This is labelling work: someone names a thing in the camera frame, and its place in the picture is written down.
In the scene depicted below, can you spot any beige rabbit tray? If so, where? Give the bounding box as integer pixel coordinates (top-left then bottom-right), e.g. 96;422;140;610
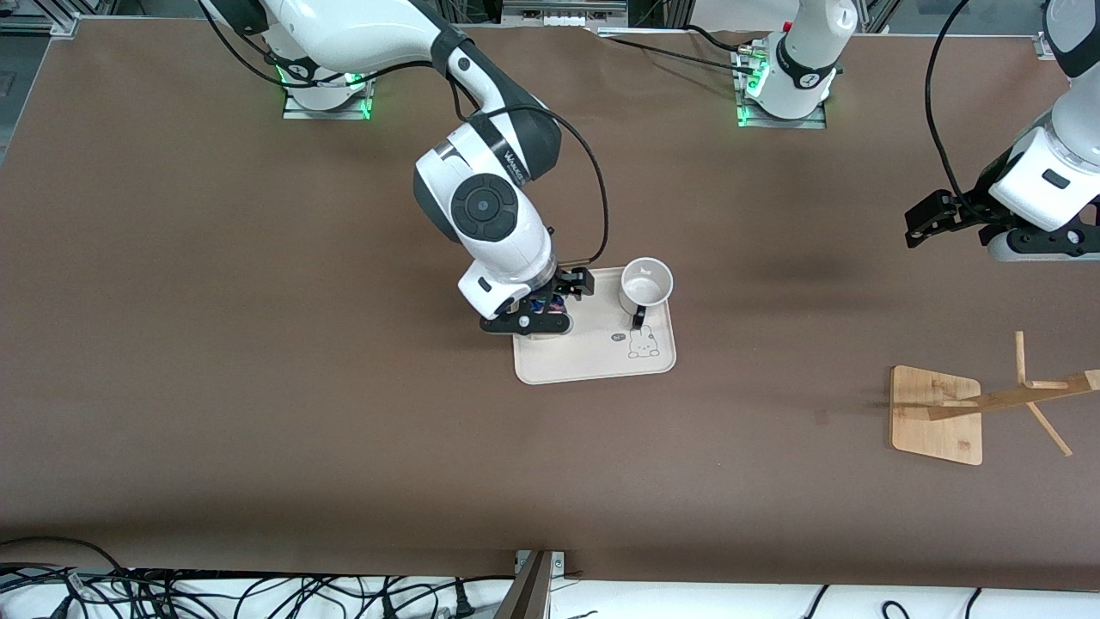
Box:
513;267;678;386

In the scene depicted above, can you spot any wooden cup stand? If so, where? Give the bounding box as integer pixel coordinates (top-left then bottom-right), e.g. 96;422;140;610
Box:
889;331;1100;467

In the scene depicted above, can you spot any black cable white tag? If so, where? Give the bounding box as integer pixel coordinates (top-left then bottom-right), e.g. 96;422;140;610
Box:
60;567;113;619

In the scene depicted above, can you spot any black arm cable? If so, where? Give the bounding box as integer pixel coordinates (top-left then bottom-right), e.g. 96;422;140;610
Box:
199;0;611;266
923;0;989;220

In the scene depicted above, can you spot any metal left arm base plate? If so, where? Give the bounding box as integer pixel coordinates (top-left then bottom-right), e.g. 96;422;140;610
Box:
735;47;828;130

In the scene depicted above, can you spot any black cable with plug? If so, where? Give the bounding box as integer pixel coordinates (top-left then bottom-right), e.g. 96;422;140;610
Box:
430;578;479;619

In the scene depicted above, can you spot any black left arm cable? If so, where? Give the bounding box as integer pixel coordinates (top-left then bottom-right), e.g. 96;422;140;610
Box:
923;0;989;220

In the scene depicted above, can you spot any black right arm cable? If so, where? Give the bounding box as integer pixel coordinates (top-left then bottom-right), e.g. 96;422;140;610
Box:
199;0;611;266

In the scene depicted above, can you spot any brown table cover sheet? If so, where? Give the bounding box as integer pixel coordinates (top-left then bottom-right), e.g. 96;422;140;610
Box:
0;17;1100;594

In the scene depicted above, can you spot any white mug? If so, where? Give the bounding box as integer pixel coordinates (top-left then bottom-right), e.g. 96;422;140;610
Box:
619;257;675;331

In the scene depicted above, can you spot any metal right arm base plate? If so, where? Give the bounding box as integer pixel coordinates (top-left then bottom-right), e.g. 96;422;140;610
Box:
282;76;377;121

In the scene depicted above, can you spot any grey metal bracket post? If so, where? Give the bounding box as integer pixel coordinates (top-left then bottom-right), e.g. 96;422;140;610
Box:
497;549;568;619

